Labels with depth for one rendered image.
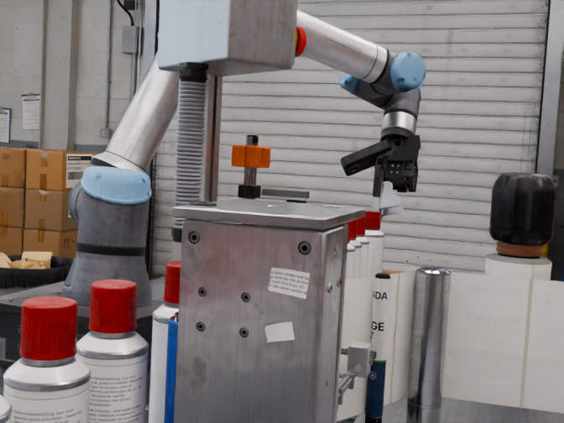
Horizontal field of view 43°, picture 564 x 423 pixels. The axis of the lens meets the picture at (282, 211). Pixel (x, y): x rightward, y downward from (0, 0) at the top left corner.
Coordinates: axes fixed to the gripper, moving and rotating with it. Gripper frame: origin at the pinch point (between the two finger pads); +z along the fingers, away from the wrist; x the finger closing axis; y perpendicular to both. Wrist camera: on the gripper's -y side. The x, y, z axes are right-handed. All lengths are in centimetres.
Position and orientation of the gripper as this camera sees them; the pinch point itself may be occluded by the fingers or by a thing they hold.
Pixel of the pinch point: (374, 218)
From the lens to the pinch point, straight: 150.8
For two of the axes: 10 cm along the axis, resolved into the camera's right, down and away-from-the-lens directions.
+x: 2.6, 4.5, 8.5
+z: -2.0, 8.9, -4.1
